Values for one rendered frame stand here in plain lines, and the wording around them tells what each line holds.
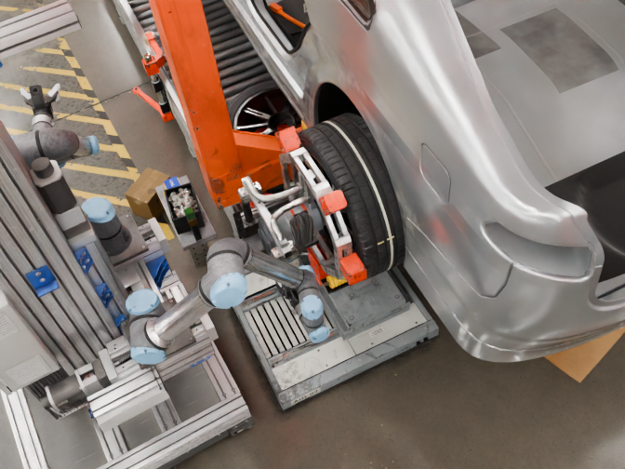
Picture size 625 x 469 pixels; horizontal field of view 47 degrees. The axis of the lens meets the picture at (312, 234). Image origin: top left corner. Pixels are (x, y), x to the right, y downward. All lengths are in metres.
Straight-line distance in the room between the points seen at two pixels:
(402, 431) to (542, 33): 1.87
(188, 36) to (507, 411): 2.11
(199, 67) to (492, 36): 1.33
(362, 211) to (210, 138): 0.81
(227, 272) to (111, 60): 3.24
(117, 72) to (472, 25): 2.62
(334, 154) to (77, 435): 1.67
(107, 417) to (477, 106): 1.68
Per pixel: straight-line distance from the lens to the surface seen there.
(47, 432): 3.47
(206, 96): 2.97
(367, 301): 3.42
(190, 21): 2.76
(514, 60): 3.30
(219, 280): 2.25
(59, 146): 2.64
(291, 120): 3.90
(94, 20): 5.72
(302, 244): 2.69
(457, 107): 2.11
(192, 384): 3.34
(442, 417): 3.41
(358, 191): 2.65
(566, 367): 3.60
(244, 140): 3.30
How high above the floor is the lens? 3.14
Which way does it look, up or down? 53 degrees down
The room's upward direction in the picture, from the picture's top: 8 degrees counter-clockwise
